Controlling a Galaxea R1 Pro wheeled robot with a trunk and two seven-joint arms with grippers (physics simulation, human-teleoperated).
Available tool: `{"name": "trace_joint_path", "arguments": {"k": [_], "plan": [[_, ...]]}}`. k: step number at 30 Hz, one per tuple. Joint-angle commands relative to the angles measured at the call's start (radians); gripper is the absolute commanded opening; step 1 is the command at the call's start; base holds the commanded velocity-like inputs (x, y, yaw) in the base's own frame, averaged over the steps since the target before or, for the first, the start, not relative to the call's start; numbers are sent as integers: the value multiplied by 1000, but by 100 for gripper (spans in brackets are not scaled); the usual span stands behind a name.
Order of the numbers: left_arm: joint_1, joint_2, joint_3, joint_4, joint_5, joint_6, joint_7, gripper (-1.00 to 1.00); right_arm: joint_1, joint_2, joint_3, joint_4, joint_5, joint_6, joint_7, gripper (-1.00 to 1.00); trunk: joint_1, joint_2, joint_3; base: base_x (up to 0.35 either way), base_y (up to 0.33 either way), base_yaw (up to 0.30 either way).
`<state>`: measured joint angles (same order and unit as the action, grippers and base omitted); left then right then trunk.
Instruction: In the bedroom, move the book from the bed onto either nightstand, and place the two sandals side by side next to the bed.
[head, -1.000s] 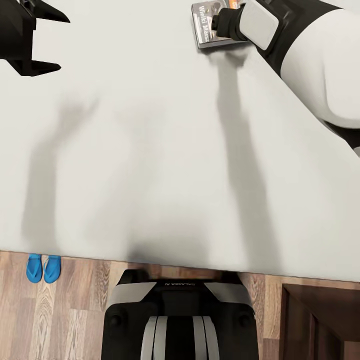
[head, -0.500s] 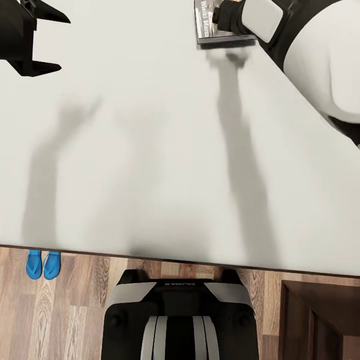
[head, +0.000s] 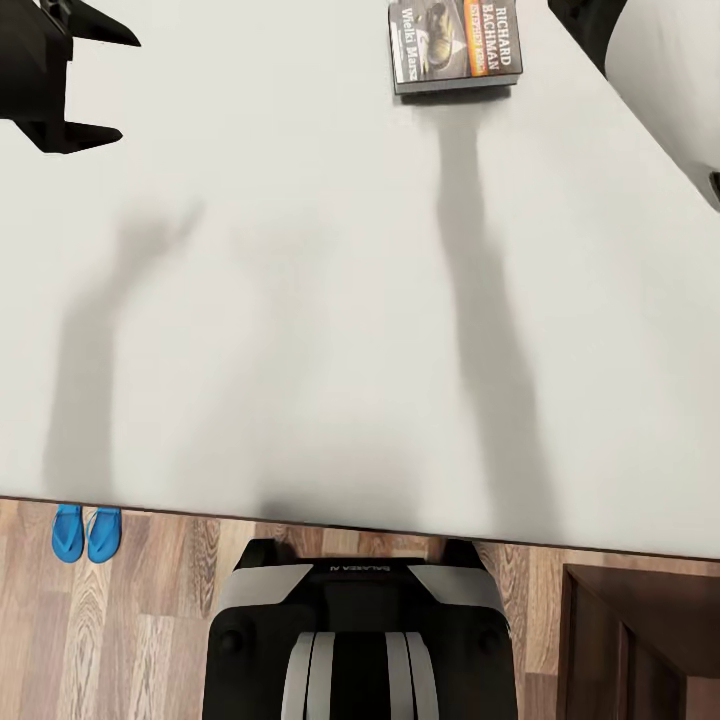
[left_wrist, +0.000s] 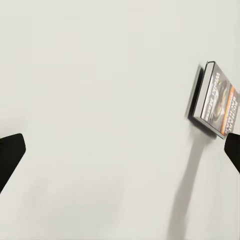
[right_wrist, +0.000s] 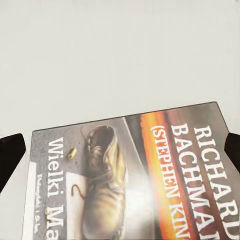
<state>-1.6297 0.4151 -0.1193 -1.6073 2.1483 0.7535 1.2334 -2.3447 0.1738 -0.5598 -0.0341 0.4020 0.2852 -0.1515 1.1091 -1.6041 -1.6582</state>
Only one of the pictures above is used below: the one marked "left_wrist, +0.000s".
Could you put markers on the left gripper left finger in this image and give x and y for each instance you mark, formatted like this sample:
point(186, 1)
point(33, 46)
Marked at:
point(12, 149)

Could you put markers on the bed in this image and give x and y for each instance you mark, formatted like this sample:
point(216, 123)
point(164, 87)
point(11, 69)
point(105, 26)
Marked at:
point(103, 92)

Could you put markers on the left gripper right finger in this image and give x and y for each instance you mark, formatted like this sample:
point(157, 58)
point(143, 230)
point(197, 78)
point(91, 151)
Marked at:
point(232, 149)

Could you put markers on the hardback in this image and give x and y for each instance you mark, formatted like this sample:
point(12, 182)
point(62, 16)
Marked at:
point(217, 102)

